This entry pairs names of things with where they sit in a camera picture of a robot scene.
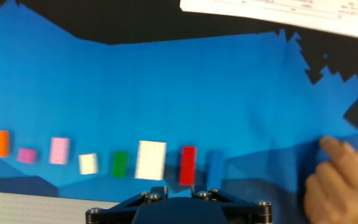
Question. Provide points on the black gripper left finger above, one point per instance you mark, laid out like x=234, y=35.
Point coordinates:
x=117, y=211

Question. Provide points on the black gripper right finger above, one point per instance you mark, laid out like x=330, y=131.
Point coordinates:
x=247, y=211

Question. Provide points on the blue Lego brick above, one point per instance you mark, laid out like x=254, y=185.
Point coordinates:
x=215, y=169

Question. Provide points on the red Lego brick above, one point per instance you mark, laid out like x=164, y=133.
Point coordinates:
x=187, y=166

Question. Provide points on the gray Lego baseplate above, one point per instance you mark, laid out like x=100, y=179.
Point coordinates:
x=26, y=208

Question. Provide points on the green Lego brick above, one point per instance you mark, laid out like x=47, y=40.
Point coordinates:
x=119, y=165

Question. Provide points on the small white Lego brick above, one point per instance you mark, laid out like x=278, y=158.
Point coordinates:
x=88, y=164

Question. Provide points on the large white Lego plate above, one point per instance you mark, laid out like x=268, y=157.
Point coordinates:
x=150, y=160

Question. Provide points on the light pink Lego brick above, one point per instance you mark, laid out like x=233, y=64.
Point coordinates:
x=59, y=151

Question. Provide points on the small magenta Lego brick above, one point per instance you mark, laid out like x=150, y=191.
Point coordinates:
x=27, y=155

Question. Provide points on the orange Lego brick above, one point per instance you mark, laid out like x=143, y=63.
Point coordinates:
x=2, y=143

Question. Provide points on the person's left hand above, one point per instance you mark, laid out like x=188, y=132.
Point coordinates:
x=343, y=193

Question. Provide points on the blue landscape print cloth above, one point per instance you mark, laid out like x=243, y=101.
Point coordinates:
x=166, y=93

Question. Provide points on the printed white paper sheet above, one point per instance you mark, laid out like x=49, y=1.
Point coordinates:
x=291, y=12

